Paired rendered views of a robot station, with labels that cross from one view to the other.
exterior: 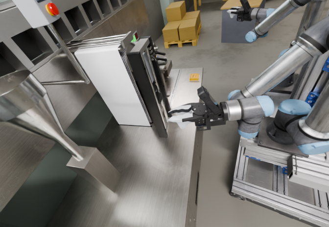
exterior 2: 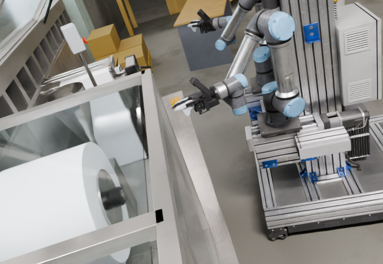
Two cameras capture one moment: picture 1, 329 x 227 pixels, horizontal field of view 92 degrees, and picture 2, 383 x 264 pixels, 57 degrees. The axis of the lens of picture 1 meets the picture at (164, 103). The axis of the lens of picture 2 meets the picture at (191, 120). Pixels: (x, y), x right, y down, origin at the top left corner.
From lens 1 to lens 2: 1.06 m
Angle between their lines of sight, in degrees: 23
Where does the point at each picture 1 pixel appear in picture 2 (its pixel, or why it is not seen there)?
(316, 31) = (251, 25)
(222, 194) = (261, 245)
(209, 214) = not seen: outside the picture
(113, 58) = (104, 80)
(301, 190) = (334, 190)
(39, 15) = (81, 45)
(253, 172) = (282, 195)
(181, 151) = (192, 160)
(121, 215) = not seen: hidden behind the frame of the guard
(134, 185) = not seen: hidden behind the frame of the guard
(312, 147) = (289, 106)
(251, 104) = (231, 80)
